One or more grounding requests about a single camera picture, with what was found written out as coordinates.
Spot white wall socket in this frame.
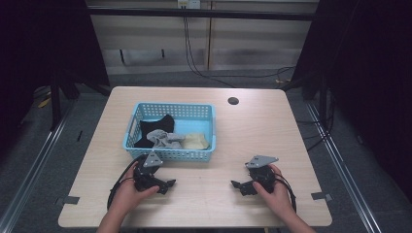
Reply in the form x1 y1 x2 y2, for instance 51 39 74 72
176 0 202 10

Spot black cable from wall socket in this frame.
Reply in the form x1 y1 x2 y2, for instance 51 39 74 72
183 16 296 88

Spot black metal stand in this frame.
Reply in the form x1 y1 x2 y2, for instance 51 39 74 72
49 72 63 132

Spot black floor cable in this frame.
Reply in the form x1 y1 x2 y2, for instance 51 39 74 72
295 88 336 152

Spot blue plastic basket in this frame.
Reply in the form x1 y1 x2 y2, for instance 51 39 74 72
121 102 218 163

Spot hand-held gripper black cable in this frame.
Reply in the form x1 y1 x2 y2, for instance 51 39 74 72
106 154 145 212
273 172 297 214

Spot right hand-held gripper black cable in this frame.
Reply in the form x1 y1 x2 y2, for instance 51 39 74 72
273 172 297 214

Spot cream cloth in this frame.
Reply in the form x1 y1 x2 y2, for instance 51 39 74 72
181 132 211 151

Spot black curtain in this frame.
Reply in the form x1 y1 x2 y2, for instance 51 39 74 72
281 0 412 203
0 0 111 156

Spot grey tape strip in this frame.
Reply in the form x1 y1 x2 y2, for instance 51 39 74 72
62 195 81 206
310 191 333 202

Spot person's left hand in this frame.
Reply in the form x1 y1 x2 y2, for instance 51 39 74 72
111 161 160 216

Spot yellow object on floor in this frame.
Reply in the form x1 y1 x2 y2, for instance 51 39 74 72
37 96 52 109

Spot left hand-held gripper black cable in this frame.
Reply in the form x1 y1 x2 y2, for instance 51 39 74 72
106 154 145 212

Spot grey cloth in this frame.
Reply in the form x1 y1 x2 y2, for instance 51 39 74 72
146 128 186 150

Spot person's right hand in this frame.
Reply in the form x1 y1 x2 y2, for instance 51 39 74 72
252 163 294 218

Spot black horizontal bar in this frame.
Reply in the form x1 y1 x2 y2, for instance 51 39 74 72
86 7 318 22

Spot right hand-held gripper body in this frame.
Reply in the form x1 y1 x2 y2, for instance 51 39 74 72
244 154 280 194

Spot metal floor rail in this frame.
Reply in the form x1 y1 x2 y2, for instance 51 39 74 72
305 102 385 233
0 103 76 233

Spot black cloth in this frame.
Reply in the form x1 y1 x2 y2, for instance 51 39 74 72
133 114 176 150

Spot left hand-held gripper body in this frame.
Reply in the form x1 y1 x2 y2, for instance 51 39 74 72
132 150 168 192

